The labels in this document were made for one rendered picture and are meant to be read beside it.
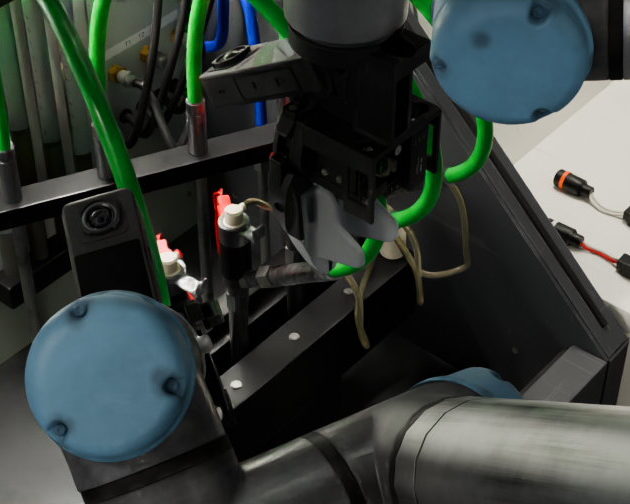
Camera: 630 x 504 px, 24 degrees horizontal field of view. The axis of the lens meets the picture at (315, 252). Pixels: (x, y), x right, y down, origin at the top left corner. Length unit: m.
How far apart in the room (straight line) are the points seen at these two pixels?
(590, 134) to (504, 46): 0.96
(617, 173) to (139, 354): 0.99
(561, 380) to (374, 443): 0.68
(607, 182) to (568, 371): 0.26
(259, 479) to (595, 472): 0.21
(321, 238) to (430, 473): 0.35
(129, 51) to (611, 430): 1.02
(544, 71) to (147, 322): 0.21
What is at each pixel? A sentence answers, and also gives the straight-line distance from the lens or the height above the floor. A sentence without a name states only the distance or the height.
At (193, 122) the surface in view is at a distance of 1.35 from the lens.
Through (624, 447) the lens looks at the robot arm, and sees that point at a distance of 0.54.
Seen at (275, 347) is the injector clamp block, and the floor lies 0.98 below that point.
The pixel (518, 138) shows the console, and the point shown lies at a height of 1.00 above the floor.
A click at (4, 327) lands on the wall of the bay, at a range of 1.55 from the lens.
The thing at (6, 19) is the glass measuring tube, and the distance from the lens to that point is 1.33.
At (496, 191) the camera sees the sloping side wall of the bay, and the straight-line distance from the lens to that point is 1.37.
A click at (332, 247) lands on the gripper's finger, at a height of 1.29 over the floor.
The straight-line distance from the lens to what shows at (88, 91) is 0.94.
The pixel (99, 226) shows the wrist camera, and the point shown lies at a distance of 0.87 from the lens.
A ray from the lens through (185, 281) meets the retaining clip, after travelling 1.20.
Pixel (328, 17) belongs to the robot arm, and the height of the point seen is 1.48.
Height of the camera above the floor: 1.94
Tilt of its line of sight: 41 degrees down
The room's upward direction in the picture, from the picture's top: straight up
